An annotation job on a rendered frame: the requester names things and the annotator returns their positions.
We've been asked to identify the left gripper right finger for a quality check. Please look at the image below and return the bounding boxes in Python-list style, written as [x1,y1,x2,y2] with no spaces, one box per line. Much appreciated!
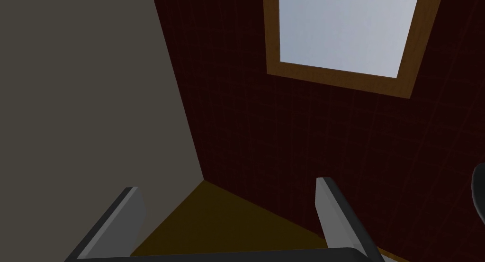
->
[315,176,384,260]

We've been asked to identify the wooden framed window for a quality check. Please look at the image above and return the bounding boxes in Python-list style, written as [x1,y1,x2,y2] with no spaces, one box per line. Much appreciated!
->
[262,0,445,99]

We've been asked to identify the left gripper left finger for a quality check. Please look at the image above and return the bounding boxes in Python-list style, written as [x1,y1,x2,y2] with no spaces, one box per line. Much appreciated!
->
[65,186,147,260]

